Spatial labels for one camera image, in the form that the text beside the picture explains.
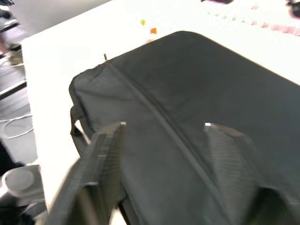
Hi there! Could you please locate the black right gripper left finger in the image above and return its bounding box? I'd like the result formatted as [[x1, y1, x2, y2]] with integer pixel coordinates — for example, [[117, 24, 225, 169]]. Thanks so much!
[[44, 121, 128, 225]]

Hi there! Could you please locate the white floor cable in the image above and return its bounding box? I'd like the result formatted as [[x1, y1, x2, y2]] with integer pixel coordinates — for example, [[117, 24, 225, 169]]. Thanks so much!
[[3, 113, 34, 139]]

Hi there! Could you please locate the black laptop bag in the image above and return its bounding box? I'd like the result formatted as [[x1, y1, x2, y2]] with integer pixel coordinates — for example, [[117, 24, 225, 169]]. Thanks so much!
[[69, 30, 300, 225]]

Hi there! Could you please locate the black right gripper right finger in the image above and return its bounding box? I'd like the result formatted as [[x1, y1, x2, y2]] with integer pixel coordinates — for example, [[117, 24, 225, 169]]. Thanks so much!
[[203, 122, 298, 225]]

